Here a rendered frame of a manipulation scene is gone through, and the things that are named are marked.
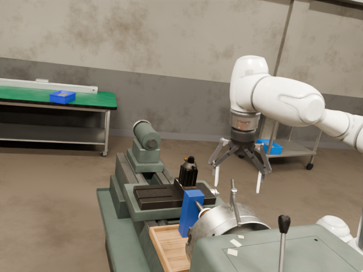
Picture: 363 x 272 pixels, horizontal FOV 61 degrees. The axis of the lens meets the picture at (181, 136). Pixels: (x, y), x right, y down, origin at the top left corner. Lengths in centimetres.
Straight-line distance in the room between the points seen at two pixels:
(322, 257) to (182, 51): 449
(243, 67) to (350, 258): 64
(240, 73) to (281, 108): 18
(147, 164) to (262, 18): 404
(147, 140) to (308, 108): 147
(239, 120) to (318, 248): 46
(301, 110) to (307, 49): 542
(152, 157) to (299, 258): 139
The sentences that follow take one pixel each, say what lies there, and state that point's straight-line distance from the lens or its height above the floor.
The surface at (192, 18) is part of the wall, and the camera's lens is 522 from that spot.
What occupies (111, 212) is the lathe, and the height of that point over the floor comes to 54.
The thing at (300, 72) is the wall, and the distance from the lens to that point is 616.
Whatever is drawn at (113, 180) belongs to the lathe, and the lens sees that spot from 242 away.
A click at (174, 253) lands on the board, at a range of 146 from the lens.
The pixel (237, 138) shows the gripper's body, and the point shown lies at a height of 153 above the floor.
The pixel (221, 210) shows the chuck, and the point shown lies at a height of 123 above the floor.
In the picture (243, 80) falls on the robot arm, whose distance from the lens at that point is 87.
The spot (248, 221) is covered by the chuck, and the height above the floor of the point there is 124.
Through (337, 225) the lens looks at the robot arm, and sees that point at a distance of 165.
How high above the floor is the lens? 181
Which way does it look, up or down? 18 degrees down
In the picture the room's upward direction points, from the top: 9 degrees clockwise
